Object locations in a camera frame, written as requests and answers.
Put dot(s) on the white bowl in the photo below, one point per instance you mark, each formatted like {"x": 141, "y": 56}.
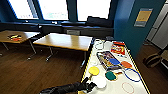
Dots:
{"x": 101, "y": 82}

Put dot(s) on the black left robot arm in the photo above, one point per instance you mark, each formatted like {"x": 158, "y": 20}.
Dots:
{"x": 61, "y": 89}

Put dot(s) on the yellow round paddle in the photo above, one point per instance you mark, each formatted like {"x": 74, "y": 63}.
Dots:
{"x": 94, "y": 70}

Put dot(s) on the teal round disc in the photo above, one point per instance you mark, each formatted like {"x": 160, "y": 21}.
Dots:
{"x": 110, "y": 76}

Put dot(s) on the blue game box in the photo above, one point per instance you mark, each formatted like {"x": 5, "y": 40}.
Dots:
{"x": 108, "y": 60}

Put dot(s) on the orange red board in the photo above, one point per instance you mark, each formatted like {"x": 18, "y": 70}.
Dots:
{"x": 118, "y": 48}

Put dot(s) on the white top low table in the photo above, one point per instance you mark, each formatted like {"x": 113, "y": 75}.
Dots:
{"x": 63, "y": 40}

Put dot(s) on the small dark box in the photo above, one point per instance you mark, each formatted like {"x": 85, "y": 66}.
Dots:
{"x": 109, "y": 38}

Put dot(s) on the dark sofa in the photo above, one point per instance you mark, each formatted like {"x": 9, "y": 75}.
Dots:
{"x": 90, "y": 29}

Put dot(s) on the bright window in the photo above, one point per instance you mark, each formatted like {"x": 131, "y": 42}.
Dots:
{"x": 20, "y": 8}
{"x": 52, "y": 9}
{"x": 94, "y": 10}

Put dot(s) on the small yellow table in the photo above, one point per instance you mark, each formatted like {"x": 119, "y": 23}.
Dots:
{"x": 30, "y": 34}

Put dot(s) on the orange red toy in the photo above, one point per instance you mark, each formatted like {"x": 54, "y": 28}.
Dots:
{"x": 14, "y": 37}

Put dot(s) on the white hallway door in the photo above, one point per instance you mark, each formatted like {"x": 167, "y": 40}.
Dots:
{"x": 162, "y": 28}

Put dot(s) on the framed wall picture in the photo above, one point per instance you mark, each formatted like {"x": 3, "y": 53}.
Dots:
{"x": 143, "y": 17}

